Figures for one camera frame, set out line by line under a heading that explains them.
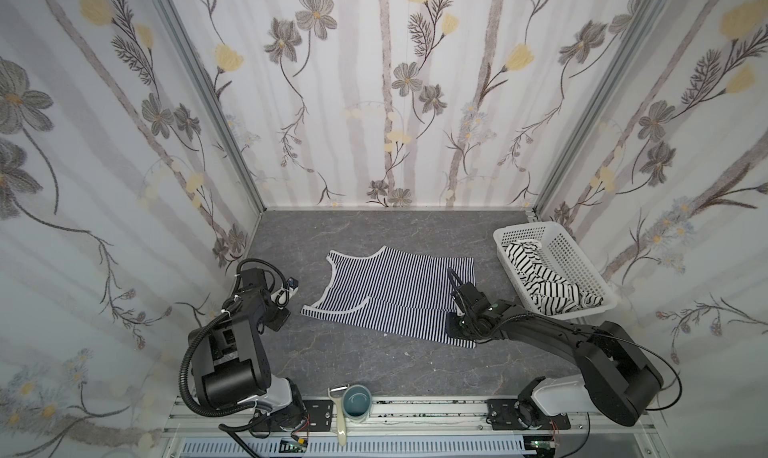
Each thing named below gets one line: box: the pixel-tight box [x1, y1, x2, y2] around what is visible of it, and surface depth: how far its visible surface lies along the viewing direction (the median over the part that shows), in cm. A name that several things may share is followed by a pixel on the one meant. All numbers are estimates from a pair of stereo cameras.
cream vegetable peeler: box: [328, 384, 350, 447], surface depth 73 cm
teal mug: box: [342, 384, 372, 424], surface depth 75 cm
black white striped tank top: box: [505, 240, 603, 315], surface depth 97 cm
